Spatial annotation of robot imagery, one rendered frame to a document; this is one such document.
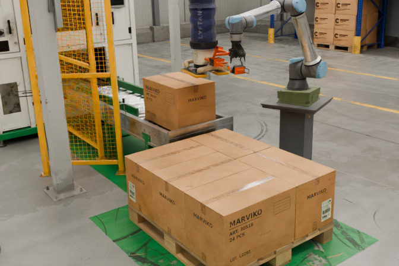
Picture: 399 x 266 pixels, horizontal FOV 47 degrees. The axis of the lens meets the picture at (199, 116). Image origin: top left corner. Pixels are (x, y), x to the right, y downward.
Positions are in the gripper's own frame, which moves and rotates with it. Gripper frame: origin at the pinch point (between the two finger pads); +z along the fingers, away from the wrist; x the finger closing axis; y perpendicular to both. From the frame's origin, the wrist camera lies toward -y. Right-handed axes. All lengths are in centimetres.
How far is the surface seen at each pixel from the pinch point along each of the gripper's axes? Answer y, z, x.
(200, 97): 69, 37, 1
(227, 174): -28, 65, 22
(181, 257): -32, 118, 59
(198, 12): 51, -37, 8
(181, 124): 64, 57, 22
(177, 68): 377, 72, -83
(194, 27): 55, -25, 10
